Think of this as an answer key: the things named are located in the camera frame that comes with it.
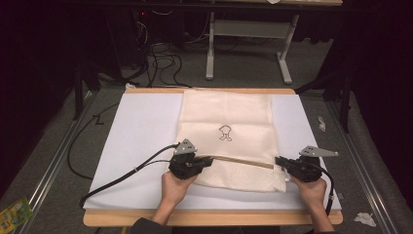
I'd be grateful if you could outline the person's left hand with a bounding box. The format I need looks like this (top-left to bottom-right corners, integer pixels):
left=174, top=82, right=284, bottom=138
left=161, top=170, right=200, bottom=210

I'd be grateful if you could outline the white table mat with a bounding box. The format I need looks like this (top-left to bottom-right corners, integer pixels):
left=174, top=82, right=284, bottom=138
left=82, top=92, right=343, bottom=212

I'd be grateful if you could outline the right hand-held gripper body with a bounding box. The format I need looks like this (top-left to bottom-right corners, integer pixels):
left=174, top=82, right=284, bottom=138
left=284, top=145, right=340, bottom=184

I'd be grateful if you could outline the white-framed desk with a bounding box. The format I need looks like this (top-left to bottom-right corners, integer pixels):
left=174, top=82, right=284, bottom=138
left=205, top=0, right=344, bottom=86

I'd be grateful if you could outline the crumpled white paper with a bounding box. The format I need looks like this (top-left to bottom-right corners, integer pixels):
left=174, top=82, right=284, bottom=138
left=353, top=212, right=378, bottom=228

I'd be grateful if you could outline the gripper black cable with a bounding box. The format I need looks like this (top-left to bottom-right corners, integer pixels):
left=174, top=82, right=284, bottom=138
left=79, top=142, right=181, bottom=210
left=316, top=161, right=336, bottom=216

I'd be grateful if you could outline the tangle of black floor cables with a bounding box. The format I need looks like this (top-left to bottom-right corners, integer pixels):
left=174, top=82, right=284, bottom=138
left=129, top=9, right=193, bottom=89

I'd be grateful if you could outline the thin black floor cable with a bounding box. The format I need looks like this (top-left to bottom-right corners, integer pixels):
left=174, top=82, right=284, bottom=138
left=66, top=101, right=121, bottom=181

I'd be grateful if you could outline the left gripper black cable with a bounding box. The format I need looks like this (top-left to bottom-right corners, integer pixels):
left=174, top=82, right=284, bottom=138
left=79, top=142, right=181, bottom=210

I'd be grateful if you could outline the metal floor rail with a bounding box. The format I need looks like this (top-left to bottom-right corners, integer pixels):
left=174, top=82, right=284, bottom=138
left=12, top=91, right=95, bottom=234
left=325, top=99, right=402, bottom=234

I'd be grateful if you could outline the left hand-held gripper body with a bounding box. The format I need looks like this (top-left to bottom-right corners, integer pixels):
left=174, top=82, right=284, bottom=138
left=168, top=138, right=209, bottom=180

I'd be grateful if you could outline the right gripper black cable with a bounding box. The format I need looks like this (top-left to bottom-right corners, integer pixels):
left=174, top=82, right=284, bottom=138
left=316, top=161, right=336, bottom=216

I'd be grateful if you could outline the person's right hand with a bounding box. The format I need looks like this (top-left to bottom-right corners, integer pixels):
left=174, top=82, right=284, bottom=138
left=289, top=175, right=328, bottom=213

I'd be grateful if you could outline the green printed packet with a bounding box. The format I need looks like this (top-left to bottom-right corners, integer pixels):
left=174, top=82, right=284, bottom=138
left=0, top=196, right=35, bottom=234

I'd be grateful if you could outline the black metal stand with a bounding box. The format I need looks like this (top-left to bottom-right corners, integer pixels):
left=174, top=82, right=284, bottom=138
left=71, top=60, right=102, bottom=122
left=293, top=68, right=355, bottom=135

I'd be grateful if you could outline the cream mesh laundry bag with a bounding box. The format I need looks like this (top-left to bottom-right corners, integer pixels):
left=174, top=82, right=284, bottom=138
left=176, top=89, right=292, bottom=194

